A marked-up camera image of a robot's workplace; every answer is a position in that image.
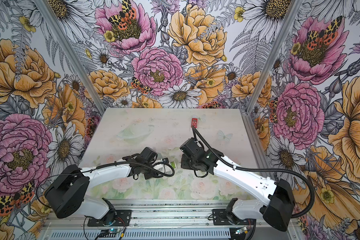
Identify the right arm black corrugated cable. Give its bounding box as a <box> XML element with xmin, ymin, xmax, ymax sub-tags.
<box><xmin>191</xmin><ymin>126</ymin><xmax>316</xmax><ymax>219</ymax></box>

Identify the aluminium frame rail front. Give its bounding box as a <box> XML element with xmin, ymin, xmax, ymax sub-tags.
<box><xmin>44</xmin><ymin>200</ymin><xmax>298</xmax><ymax>230</ymax></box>

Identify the right circuit board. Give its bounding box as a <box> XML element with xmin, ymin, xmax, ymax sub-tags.
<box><xmin>235</xmin><ymin>227</ymin><xmax>248</xmax><ymax>235</ymax></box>

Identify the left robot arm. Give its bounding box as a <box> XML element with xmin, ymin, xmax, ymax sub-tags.
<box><xmin>44</xmin><ymin>147</ymin><xmax>164</xmax><ymax>226</ymax></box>

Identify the red white remote control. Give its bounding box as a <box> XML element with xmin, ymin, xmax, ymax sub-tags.
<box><xmin>191</xmin><ymin>118</ymin><xmax>198</xmax><ymax>128</ymax></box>

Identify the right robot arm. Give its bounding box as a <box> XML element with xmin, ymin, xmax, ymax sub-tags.
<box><xmin>180</xmin><ymin>138</ymin><xmax>296</xmax><ymax>232</ymax></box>

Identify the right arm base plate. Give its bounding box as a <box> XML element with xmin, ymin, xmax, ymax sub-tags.
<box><xmin>208</xmin><ymin>209</ymin><xmax>255</xmax><ymax>226</ymax></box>

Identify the circuit board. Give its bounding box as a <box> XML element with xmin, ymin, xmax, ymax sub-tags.
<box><xmin>100</xmin><ymin>229</ymin><xmax>123</xmax><ymax>237</ymax></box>
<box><xmin>235</xmin><ymin>227</ymin><xmax>248</xmax><ymax>235</ymax></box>

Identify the left circuit board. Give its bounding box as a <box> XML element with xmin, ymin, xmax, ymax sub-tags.
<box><xmin>100</xmin><ymin>229</ymin><xmax>123</xmax><ymax>237</ymax></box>

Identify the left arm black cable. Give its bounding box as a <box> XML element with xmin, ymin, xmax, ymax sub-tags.
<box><xmin>35</xmin><ymin>154</ymin><xmax>175</xmax><ymax>211</ymax></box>

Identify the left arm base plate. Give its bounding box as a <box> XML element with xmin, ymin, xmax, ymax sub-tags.
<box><xmin>87</xmin><ymin>210</ymin><xmax>132</xmax><ymax>227</ymax></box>

